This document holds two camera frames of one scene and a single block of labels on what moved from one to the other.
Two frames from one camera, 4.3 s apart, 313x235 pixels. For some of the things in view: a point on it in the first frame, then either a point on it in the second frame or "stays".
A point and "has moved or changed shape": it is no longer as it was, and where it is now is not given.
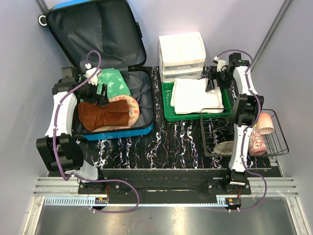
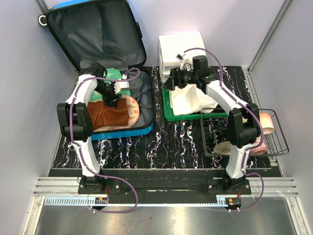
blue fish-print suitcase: [109, 28] stays
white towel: [190, 96] has moved or changed shape
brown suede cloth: [115, 113] stays
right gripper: [215, 76] → [175, 73]
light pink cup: [265, 125] stays
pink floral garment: [134, 111] stays
